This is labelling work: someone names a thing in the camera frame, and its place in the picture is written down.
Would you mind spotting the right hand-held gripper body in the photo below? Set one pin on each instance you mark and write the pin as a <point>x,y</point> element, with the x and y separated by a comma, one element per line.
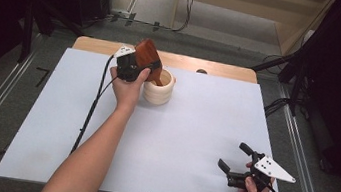
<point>269,168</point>

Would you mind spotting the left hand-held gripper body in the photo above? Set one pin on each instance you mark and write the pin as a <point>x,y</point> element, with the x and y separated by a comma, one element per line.
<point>127,68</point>

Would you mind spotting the brown wooden spoon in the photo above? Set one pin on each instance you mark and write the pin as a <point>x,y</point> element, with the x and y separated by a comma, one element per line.
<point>146,52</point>

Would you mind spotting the cream ribbed utensil holder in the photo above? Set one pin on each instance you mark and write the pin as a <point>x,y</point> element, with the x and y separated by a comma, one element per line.
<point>158,94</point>

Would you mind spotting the person's left hand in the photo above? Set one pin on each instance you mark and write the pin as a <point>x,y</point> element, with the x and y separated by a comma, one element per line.
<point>128,95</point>

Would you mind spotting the dark round table grommet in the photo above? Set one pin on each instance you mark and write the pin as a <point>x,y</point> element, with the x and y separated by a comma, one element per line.
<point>201,71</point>

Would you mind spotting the white table sheet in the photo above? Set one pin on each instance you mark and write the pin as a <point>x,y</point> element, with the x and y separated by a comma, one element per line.
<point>187,128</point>

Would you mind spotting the black tripod stand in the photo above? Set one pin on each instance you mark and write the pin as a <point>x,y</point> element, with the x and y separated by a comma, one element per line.
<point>297,80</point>
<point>28,29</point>

